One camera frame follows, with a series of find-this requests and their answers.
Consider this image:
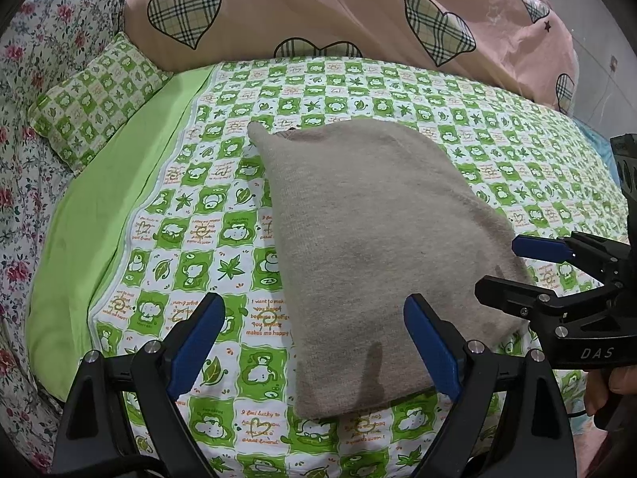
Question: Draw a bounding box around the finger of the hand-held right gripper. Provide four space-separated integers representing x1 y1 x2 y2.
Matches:
474 276 616 332
512 231 626 280

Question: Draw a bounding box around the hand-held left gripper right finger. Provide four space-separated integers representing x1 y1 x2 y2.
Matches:
403 294 582 478

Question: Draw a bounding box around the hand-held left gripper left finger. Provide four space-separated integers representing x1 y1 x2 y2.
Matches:
50 293 227 478

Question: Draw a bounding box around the beige knitted sweater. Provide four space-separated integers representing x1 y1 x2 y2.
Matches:
247 120 535 420

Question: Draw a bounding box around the person's right hand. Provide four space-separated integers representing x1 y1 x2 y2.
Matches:
586 364 637 417

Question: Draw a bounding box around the light blue cloth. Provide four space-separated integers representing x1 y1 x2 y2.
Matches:
572 117 616 171

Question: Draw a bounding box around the plain green bed sheet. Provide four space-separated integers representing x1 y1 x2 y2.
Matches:
25 67 215 402

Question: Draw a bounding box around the green printed bed sheet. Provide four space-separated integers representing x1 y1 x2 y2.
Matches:
90 55 630 478

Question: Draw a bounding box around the green printed pillow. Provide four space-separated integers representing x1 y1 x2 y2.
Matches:
28 32 174 176

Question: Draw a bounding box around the pink quilt with plaid hearts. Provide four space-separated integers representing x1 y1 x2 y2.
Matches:
123 0 580 116

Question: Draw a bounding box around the floral patterned cloth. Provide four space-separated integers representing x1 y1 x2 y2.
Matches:
0 0 146 474

